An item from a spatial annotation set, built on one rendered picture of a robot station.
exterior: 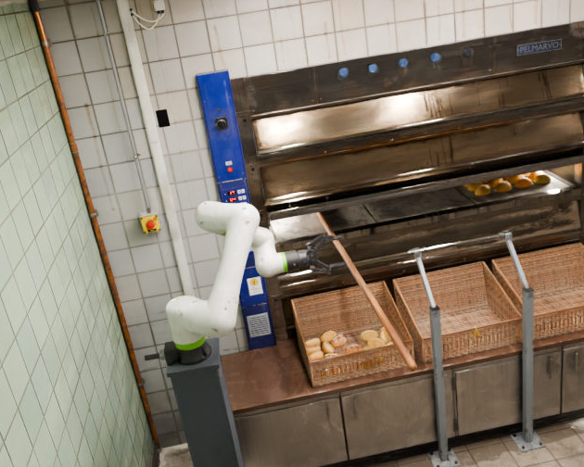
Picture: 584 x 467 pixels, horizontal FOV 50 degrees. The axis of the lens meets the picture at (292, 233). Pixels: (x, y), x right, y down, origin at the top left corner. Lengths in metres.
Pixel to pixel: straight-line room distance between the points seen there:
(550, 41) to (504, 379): 1.79
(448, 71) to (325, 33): 0.68
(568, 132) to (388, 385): 1.70
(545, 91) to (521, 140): 0.28
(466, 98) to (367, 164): 0.62
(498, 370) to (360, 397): 0.75
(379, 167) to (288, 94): 0.63
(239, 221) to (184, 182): 0.94
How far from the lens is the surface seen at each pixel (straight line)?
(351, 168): 3.41
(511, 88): 3.63
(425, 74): 3.44
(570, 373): 3.79
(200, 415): 2.67
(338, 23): 3.27
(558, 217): 3.99
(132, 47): 3.19
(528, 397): 3.68
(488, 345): 3.52
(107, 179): 3.35
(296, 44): 3.24
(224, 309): 2.37
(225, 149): 3.25
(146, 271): 3.51
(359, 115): 3.36
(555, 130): 3.80
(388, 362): 3.37
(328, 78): 3.30
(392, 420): 3.52
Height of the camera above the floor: 2.55
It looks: 22 degrees down
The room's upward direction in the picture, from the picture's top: 9 degrees counter-clockwise
